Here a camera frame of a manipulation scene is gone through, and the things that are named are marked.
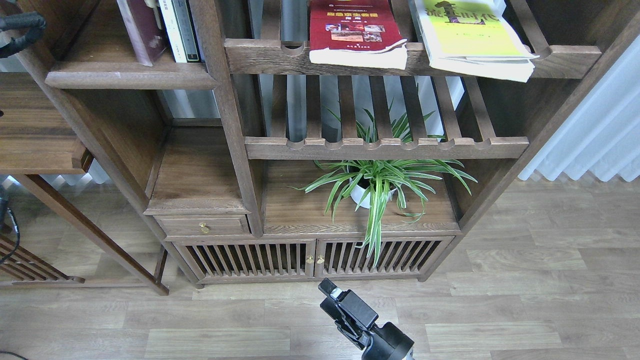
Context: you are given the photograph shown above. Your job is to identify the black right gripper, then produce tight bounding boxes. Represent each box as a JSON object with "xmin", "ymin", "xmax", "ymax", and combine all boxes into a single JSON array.
[{"xmin": 318, "ymin": 278, "xmax": 415, "ymax": 360}]

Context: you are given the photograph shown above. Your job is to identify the maroon book white characters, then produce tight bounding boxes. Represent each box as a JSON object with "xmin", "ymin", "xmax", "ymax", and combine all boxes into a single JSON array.
[{"xmin": 117, "ymin": 0, "xmax": 167, "ymax": 67}]

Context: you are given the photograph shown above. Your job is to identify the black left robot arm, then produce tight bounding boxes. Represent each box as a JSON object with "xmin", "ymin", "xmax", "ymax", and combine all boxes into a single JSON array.
[{"xmin": 0, "ymin": 11, "xmax": 48, "ymax": 264}]

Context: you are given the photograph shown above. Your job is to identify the red book on shelf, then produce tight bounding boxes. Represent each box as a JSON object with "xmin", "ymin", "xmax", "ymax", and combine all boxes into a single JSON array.
[{"xmin": 309, "ymin": 0, "xmax": 409, "ymax": 70}]

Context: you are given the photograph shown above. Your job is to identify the yellow-green book on shelf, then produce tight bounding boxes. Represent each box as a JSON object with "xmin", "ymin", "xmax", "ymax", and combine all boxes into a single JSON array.
[{"xmin": 409, "ymin": 0, "xmax": 536, "ymax": 83}]

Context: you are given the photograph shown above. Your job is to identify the brass cabinet door knobs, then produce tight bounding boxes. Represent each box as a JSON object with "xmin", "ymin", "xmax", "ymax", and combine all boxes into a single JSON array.
[{"xmin": 305, "ymin": 255, "xmax": 325, "ymax": 264}]

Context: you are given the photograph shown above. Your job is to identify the white plant pot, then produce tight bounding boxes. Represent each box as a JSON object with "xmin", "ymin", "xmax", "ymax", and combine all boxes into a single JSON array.
[{"xmin": 350, "ymin": 182, "xmax": 398, "ymax": 209}]

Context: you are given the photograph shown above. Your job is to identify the green spider plant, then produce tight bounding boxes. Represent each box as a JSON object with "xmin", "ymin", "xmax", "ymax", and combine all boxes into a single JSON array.
[{"xmin": 290, "ymin": 100, "xmax": 478, "ymax": 268}]

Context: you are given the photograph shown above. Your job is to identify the brass drawer knob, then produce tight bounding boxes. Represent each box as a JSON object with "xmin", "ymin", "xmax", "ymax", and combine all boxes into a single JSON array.
[{"xmin": 198, "ymin": 222, "xmax": 211, "ymax": 234}]

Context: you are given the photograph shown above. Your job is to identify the dark wooden bookshelf cabinet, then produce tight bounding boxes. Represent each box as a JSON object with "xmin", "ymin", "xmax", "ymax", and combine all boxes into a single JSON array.
[{"xmin": 1, "ymin": 0, "xmax": 639, "ymax": 287}]

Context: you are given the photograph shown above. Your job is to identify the white curtain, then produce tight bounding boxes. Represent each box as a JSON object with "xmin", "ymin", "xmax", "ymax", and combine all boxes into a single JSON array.
[{"xmin": 518, "ymin": 38, "xmax": 640, "ymax": 182}]

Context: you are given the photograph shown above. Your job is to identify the dark green upright book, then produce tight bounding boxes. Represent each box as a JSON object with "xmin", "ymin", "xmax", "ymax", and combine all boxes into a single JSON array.
[{"xmin": 172, "ymin": 0, "xmax": 202, "ymax": 63}]

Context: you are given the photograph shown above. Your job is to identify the white upright book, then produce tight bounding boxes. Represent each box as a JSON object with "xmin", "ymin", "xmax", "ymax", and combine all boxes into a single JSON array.
[{"xmin": 158, "ymin": 0, "xmax": 188, "ymax": 63}]

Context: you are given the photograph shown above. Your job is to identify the wooden side table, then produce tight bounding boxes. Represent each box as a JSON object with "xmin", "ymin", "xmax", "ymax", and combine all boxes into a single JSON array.
[{"xmin": 0, "ymin": 71, "xmax": 169, "ymax": 296}]

